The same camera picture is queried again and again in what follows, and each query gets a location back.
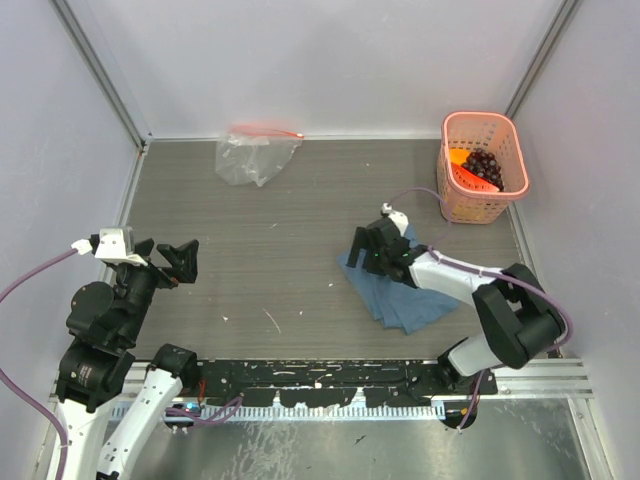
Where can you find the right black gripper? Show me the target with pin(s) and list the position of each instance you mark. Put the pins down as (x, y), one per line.
(370, 263)

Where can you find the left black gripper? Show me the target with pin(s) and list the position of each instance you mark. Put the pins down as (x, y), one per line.
(183, 259)

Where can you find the clear red zip top bag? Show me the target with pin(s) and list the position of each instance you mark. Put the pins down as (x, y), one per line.
(252, 154)

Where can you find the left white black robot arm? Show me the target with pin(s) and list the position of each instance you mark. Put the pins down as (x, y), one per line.
(105, 321)

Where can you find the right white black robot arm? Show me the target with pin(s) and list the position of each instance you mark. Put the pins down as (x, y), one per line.
(518, 319)

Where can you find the blue folded cloth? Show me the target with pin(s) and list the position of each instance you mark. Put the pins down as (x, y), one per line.
(393, 304)

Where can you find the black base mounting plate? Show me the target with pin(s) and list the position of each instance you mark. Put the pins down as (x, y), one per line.
(314, 384)

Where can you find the pink plastic basket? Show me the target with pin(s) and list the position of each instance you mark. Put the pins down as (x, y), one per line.
(495, 134)

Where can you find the dark purple grape bunch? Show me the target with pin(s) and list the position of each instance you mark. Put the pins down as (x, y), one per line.
(484, 166)

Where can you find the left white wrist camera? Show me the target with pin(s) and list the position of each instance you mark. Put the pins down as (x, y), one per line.
(112, 246)

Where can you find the left aluminium frame post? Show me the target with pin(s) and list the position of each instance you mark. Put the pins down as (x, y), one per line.
(81, 25)

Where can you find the aluminium frame post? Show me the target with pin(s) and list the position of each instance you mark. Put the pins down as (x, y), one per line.
(559, 24)
(81, 25)

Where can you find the slotted cable duct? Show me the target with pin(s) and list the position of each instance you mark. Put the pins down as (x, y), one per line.
(356, 411)

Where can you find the aluminium front rail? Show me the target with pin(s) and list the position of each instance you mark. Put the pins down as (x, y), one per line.
(541, 378)

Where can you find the right aluminium frame post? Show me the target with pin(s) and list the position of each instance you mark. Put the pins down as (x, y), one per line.
(559, 24)

